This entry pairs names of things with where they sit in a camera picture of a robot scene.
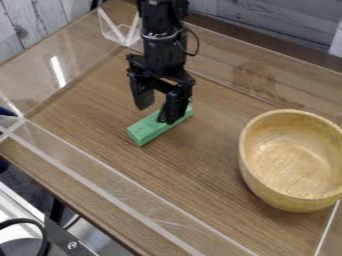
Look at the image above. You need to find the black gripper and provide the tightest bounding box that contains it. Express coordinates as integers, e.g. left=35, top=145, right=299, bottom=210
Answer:
left=127, top=31, right=195, bottom=125

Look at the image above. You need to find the green rectangular block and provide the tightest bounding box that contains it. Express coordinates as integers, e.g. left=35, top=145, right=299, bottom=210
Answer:
left=127, top=105, right=194, bottom=147

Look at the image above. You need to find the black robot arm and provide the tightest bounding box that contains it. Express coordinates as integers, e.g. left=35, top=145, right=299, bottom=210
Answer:
left=127, top=0, right=198, bottom=125

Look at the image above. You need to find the light wooden bowl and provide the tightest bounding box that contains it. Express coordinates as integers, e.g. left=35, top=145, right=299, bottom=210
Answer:
left=238, top=109, right=342, bottom=212

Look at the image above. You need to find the blue object at edge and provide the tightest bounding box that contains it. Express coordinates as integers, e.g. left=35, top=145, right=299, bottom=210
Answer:
left=0, top=106, right=17, bottom=117

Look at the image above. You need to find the clear acrylic corner bracket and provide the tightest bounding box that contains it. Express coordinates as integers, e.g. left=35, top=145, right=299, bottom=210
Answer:
left=98, top=8, right=142, bottom=47

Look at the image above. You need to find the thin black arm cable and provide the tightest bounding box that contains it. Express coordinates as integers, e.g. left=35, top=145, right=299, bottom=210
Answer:
left=175, top=24, right=201, bottom=58

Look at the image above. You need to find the clear acrylic tray wall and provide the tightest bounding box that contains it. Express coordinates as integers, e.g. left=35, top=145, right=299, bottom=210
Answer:
left=0, top=0, right=342, bottom=256

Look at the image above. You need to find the metal table bracket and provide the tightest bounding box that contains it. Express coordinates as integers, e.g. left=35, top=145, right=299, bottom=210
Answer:
left=43, top=217, right=100, bottom=256

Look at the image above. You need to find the black cable loop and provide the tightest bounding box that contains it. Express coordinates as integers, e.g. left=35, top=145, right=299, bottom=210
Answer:
left=0, top=218, right=52, bottom=256

